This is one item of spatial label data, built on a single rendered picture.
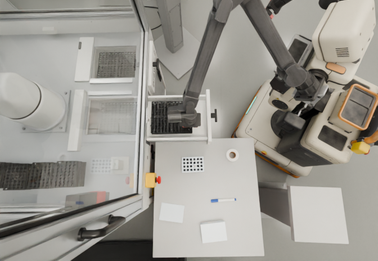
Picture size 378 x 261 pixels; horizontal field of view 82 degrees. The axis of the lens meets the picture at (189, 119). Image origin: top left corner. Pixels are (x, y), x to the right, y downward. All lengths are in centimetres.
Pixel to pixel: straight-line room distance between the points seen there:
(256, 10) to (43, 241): 79
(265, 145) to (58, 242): 161
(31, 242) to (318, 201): 130
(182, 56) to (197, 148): 128
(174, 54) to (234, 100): 78
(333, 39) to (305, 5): 208
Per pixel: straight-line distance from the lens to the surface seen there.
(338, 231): 151
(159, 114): 119
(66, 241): 51
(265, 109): 193
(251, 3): 79
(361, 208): 251
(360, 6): 105
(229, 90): 222
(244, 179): 130
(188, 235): 130
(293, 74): 91
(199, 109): 125
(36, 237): 43
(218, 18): 75
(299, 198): 140
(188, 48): 238
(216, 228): 125
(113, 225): 59
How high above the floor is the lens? 203
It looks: 75 degrees down
